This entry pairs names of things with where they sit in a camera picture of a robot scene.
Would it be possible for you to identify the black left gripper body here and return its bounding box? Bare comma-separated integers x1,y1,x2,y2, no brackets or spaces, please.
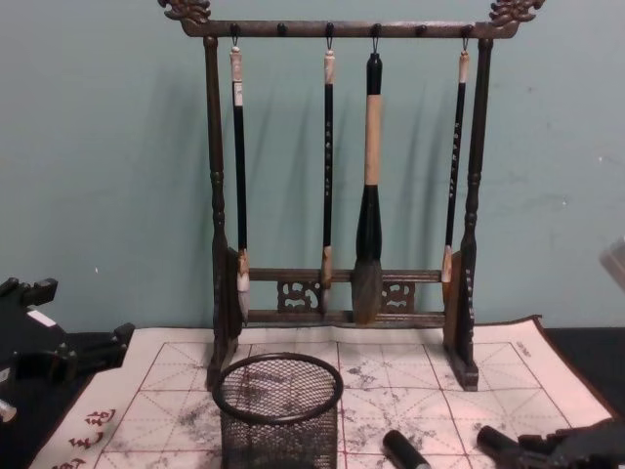
0,295,67,385

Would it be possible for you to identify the white gridded calligraphy mat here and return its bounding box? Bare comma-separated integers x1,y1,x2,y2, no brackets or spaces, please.
26,315,614,469

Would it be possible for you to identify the black mesh pen holder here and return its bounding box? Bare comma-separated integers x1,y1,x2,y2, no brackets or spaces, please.
210,352,346,469

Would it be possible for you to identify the dark carved wooden brush rack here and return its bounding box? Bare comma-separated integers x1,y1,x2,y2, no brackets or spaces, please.
156,0,547,393

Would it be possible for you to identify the thin black brush white label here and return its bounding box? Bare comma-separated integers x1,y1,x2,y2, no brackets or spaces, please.
228,45,253,327

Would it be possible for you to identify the thin black calligraphy brush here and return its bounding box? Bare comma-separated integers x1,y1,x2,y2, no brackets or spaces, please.
439,50,475,305
318,48,339,315

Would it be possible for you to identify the large black and tan brush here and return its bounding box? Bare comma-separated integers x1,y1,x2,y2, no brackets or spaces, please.
352,51,385,325

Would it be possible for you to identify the black cylindrical brush handle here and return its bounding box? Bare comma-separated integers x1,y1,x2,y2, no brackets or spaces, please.
382,429,432,469
475,424,522,464

